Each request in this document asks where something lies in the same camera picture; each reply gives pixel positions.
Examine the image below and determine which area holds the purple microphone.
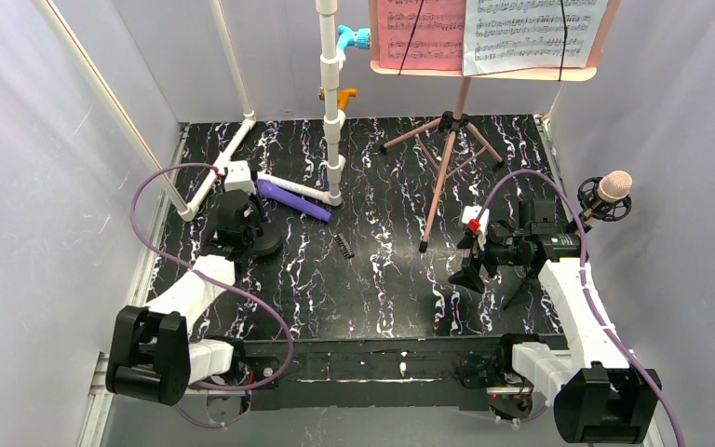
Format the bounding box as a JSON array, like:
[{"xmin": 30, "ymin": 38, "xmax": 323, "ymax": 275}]
[{"xmin": 257, "ymin": 180, "xmax": 331, "ymax": 223}]

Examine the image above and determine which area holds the black round-base mic stand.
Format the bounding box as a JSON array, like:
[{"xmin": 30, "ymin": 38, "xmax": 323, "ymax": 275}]
[{"xmin": 250, "ymin": 222, "xmax": 283, "ymax": 258}]

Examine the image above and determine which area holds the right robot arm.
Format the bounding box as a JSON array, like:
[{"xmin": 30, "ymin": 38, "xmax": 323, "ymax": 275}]
[{"xmin": 449, "ymin": 199, "xmax": 663, "ymax": 446}]

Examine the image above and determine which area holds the black tripod mic stand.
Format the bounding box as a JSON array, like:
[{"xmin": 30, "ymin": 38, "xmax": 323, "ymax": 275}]
[{"xmin": 523, "ymin": 176, "xmax": 632, "ymax": 281}]

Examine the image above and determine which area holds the pink music stand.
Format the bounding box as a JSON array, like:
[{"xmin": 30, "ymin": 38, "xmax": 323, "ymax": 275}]
[{"xmin": 370, "ymin": 1, "xmax": 620, "ymax": 252}]

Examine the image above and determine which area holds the pink microphone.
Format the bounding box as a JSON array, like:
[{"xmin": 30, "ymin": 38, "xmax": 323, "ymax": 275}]
[{"xmin": 593, "ymin": 170, "xmax": 633, "ymax": 213}]

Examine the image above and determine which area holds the orange clip on pipe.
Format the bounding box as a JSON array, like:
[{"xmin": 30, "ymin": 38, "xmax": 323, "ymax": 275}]
[{"xmin": 336, "ymin": 88, "xmax": 358, "ymax": 111}]

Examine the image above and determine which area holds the pink sheet music page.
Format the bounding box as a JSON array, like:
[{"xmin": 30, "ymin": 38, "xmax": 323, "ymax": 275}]
[{"xmin": 372, "ymin": 0, "xmax": 466, "ymax": 72}]

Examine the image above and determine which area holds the white sheet music page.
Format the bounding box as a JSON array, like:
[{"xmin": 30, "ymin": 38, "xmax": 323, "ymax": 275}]
[{"xmin": 462, "ymin": 0, "xmax": 608, "ymax": 76}]

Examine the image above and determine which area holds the blue clip on pipe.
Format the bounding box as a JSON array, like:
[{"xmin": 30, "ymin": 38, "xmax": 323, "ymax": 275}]
[{"xmin": 336, "ymin": 25, "xmax": 371, "ymax": 51}]

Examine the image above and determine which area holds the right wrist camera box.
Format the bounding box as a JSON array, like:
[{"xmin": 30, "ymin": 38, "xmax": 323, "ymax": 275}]
[{"xmin": 460, "ymin": 205, "xmax": 489, "ymax": 248}]

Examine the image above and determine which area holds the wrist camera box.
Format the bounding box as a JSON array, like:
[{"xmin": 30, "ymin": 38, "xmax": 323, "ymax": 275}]
[
  {"xmin": 215, "ymin": 160, "xmax": 257, "ymax": 196},
  {"xmin": 460, "ymin": 205, "xmax": 489, "ymax": 248}
]

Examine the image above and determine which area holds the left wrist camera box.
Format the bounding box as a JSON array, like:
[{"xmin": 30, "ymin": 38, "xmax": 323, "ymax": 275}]
[{"xmin": 215, "ymin": 160, "xmax": 257, "ymax": 196}]

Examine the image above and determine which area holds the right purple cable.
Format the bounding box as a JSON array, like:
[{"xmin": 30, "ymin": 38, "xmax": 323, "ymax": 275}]
[{"xmin": 480, "ymin": 169, "xmax": 685, "ymax": 447}]

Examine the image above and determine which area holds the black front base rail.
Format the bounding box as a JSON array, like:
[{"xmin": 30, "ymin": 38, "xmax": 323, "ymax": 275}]
[{"xmin": 250, "ymin": 335, "xmax": 534, "ymax": 412}]

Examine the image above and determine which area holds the white PVC pipe frame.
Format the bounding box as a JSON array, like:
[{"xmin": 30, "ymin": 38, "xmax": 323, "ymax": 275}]
[{"xmin": 32, "ymin": 0, "xmax": 347, "ymax": 223}]

